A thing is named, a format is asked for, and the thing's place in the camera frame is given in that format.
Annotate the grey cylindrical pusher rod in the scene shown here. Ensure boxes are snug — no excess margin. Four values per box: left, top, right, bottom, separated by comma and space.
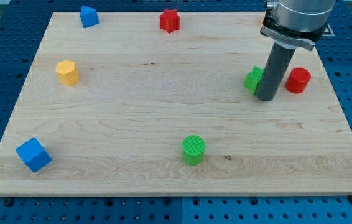
256, 43, 295, 101

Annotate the orange block behind arm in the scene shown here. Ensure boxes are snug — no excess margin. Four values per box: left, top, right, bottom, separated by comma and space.
261, 16, 265, 26

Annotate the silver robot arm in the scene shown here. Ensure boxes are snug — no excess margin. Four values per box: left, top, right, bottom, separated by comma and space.
256, 0, 336, 101

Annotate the green star block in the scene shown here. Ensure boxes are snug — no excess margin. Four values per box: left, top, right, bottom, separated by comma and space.
244, 66, 264, 95

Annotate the red star block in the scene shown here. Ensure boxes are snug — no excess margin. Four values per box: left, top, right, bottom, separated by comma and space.
159, 9, 180, 33

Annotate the red cylinder block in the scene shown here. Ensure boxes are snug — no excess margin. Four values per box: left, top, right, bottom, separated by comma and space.
285, 67, 312, 94

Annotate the green cylinder block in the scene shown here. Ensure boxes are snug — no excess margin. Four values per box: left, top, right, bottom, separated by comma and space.
182, 135, 206, 166

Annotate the wooden board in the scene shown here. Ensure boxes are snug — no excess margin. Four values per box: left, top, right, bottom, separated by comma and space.
0, 12, 352, 197

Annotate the blue pentagon block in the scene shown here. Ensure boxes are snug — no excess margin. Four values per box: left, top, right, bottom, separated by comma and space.
80, 6, 100, 28

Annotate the yellow hexagon block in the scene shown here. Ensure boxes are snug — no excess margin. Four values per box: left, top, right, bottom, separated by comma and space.
55, 60, 80, 86

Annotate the blue cube block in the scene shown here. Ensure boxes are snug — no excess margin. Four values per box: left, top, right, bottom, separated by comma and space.
16, 138, 52, 173

